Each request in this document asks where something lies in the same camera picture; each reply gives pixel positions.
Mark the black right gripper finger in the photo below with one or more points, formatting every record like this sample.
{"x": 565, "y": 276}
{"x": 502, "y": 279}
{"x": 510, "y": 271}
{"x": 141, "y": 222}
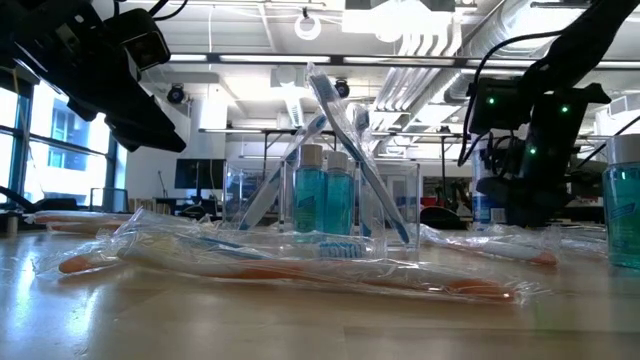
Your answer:
{"x": 547, "y": 212}
{"x": 520, "y": 212}

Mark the black ceiling camera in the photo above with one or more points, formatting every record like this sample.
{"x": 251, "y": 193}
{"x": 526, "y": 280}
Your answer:
{"x": 176, "y": 94}
{"x": 343, "y": 89}

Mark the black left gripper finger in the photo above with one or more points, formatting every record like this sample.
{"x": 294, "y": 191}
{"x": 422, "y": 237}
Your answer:
{"x": 127, "y": 142}
{"x": 152, "y": 127}

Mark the blue toothbrush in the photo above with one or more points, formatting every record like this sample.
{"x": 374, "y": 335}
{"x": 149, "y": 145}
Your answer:
{"x": 341, "y": 250}
{"x": 350, "y": 140}
{"x": 361, "y": 120}
{"x": 265, "y": 197}

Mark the clear acrylic organizer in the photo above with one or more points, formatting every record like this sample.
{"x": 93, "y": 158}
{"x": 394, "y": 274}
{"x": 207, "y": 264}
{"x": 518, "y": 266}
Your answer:
{"x": 286, "y": 210}

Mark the ceiling light strip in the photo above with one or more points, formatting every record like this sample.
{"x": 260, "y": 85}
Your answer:
{"x": 275, "y": 59}
{"x": 400, "y": 60}
{"x": 190, "y": 58}
{"x": 620, "y": 64}
{"x": 500, "y": 63}

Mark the large window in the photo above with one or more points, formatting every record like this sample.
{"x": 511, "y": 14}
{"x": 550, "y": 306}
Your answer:
{"x": 50, "y": 165}

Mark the white cylindrical post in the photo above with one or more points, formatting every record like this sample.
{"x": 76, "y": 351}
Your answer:
{"x": 12, "y": 226}

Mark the black chair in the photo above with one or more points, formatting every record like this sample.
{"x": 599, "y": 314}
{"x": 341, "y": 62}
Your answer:
{"x": 442, "y": 219}

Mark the teal mouthwash bottle white cap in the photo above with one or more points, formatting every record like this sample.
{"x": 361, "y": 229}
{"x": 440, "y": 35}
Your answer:
{"x": 309, "y": 200}
{"x": 622, "y": 215}
{"x": 340, "y": 200}

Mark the black monitor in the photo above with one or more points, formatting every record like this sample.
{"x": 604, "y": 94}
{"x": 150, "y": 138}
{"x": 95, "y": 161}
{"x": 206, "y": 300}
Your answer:
{"x": 200, "y": 174}

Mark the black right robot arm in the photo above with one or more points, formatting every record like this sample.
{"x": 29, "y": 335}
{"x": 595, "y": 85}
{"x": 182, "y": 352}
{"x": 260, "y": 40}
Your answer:
{"x": 575, "y": 50}

